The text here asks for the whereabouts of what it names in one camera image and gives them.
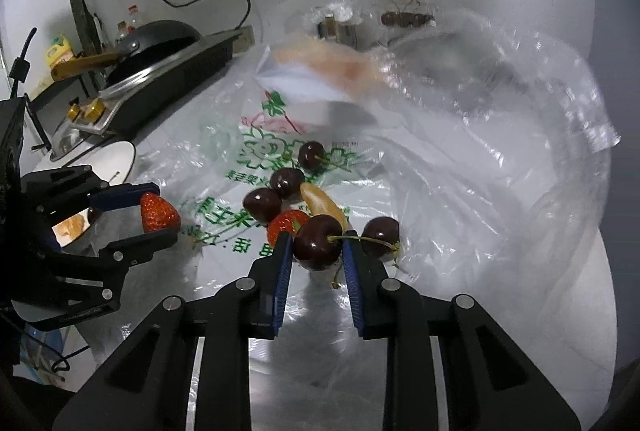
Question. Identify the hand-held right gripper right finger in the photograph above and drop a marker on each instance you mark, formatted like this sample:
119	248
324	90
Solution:
354	283

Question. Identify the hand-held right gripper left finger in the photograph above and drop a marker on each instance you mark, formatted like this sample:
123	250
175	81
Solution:
282	283

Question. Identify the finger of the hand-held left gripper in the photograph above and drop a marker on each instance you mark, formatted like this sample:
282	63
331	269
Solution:
125	196
145	243

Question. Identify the red strawberry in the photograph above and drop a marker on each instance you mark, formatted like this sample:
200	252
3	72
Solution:
157	213
282	225

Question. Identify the dark red cherry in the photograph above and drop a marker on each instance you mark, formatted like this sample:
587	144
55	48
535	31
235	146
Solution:
286	182
261	205
316	243
381	235
311	154

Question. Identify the white fruit dish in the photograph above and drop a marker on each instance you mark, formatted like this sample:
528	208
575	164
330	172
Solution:
82	231

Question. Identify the orange segment in dish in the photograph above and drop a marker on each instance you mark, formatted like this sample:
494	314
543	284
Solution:
70	226

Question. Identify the glass lid with gold knob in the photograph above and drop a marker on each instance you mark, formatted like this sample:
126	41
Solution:
75	133

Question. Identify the yellow banana-shaped fruit piece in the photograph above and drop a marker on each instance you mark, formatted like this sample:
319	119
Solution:
322	205

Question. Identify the yellow bottle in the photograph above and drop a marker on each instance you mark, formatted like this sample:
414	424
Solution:
60	53

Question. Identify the green printed plastic bag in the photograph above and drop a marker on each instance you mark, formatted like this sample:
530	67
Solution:
450	171

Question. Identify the black induction cooker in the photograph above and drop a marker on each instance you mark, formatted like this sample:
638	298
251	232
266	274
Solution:
190	61

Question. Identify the black metal hook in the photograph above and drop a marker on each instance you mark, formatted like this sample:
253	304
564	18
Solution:
95	23

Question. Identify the small dark bottle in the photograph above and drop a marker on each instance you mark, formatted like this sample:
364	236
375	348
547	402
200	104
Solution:
121	33

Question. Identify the red capped bottle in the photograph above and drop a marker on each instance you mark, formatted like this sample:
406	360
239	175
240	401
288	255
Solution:
133	18

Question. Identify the beige box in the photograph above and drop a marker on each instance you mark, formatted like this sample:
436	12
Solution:
246	38

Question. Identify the stainless steel cup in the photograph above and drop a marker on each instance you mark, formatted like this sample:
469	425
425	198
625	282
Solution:
337	31

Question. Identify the clear box with cherries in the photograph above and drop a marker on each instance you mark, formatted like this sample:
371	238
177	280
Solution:
407	18

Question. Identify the black bent bracket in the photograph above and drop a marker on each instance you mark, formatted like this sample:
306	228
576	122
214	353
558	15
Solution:
39	123

